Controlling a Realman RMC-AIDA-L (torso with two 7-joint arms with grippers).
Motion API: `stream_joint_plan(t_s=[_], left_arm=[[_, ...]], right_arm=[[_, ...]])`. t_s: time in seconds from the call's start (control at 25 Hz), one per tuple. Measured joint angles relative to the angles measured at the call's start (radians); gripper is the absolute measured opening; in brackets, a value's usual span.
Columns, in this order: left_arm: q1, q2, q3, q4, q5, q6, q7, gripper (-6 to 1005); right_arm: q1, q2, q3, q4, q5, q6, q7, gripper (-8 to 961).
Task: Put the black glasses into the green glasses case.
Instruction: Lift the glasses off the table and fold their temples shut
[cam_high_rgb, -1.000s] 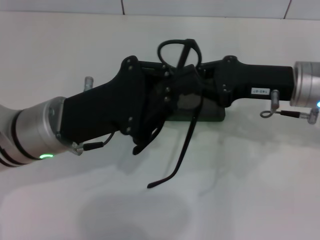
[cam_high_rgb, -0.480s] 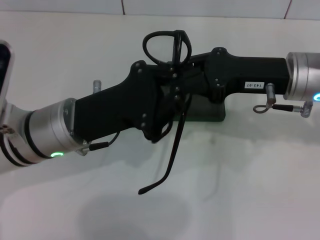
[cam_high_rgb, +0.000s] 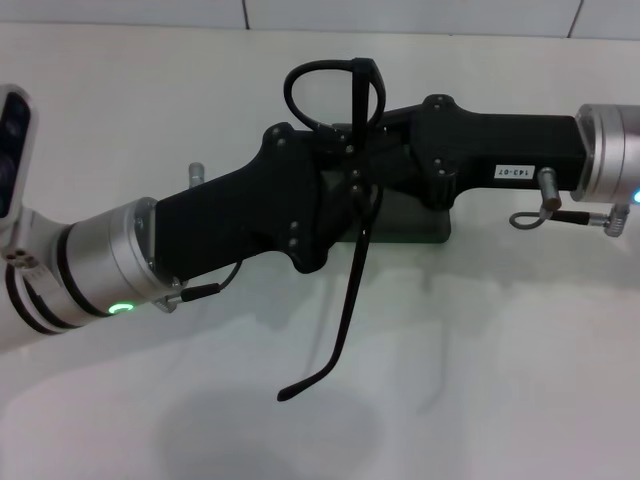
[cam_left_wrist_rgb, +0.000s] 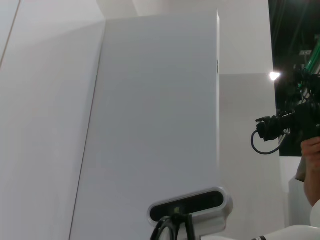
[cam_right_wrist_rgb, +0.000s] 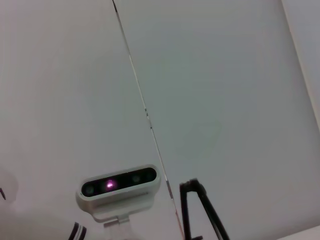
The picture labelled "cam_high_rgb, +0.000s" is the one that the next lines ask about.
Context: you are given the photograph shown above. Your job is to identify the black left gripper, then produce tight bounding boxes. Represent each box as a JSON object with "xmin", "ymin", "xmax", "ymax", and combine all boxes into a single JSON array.
[{"xmin": 149, "ymin": 122, "xmax": 385, "ymax": 285}]

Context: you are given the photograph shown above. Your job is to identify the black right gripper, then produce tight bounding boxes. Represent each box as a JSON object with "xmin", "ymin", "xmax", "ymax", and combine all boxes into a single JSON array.
[{"xmin": 365, "ymin": 92, "xmax": 589, "ymax": 210}]

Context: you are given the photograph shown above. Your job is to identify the black glasses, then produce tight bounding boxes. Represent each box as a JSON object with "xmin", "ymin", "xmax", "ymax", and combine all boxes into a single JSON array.
[{"xmin": 276, "ymin": 56, "xmax": 387, "ymax": 402}]

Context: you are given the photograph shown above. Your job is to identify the green glasses case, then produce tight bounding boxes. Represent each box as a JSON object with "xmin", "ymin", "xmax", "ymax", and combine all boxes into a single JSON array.
[{"xmin": 319, "ymin": 122, "xmax": 452, "ymax": 246}]

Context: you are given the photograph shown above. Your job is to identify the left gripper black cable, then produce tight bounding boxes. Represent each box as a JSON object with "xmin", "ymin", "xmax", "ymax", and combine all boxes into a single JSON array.
[{"xmin": 153, "ymin": 161, "xmax": 245, "ymax": 315}]

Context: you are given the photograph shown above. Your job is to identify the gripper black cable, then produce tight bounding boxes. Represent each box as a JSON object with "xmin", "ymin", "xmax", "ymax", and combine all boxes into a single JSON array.
[
  {"xmin": 153, "ymin": 161, "xmax": 245, "ymax": 315},
  {"xmin": 509, "ymin": 167, "xmax": 630, "ymax": 237}
]

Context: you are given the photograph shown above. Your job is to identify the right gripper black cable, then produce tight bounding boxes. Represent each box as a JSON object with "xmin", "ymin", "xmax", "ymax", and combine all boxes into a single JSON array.
[{"xmin": 509, "ymin": 167, "xmax": 630, "ymax": 237}]

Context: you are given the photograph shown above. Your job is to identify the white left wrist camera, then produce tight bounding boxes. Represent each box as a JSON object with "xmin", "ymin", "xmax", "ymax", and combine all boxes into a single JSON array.
[{"xmin": 0, "ymin": 84, "xmax": 40, "ymax": 261}]

